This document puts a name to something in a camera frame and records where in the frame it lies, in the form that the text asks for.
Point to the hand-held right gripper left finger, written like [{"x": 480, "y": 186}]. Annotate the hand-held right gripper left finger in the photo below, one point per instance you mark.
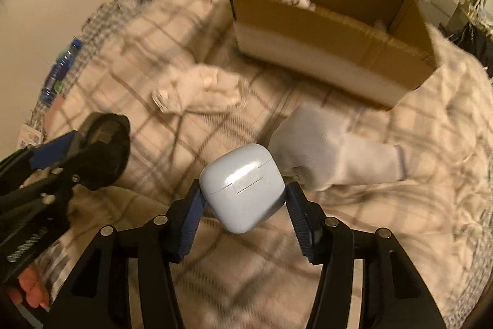
[{"x": 190, "y": 225}]

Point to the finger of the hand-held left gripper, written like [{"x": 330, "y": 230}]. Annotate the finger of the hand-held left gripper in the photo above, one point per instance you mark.
[
  {"x": 34, "y": 194},
  {"x": 54, "y": 151}
]

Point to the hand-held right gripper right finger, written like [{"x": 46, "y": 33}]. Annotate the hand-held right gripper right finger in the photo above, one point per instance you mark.
[{"x": 302, "y": 221}]

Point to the black round case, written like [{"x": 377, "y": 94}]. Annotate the black round case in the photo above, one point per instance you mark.
[{"x": 106, "y": 155}]

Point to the light blue earbuds case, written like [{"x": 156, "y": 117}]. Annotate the light blue earbuds case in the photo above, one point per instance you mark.
[{"x": 242, "y": 186}]

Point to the cardboard box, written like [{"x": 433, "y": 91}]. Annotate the cardboard box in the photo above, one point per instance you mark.
[{"x": 327, "y": 43}]

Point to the person's left hand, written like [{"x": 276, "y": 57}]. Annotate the person's left hand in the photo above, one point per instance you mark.
[{"x": 34, "y": 288}]

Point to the white paper packet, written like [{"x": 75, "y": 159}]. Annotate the white paper packet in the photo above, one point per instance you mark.
[{"x": 30, "y": 136}]

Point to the blue plastic bottle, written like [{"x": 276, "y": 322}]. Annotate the blue plastic bottle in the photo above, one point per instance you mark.
[
  {"x": 69, "y": 55},
  {"x": 52, "y": 88}
]

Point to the white sock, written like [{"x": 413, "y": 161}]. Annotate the white sock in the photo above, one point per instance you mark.
[{"x": 331, "y": 151}]

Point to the plaid blanket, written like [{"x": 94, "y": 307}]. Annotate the plaid blanket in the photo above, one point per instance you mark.
[{"x": 404, "y": 198}]

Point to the crumpled white cloth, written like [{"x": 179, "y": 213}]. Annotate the crumpled white cloth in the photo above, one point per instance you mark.
[{"x": 200, "y": 86}]

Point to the white cloth item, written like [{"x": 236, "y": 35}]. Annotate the white cloth item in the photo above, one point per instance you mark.
[{"x": 298, "y": 0}]

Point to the dark clothing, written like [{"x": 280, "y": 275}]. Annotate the dark clothing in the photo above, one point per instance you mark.
[{"x": 475, "y": 43}]

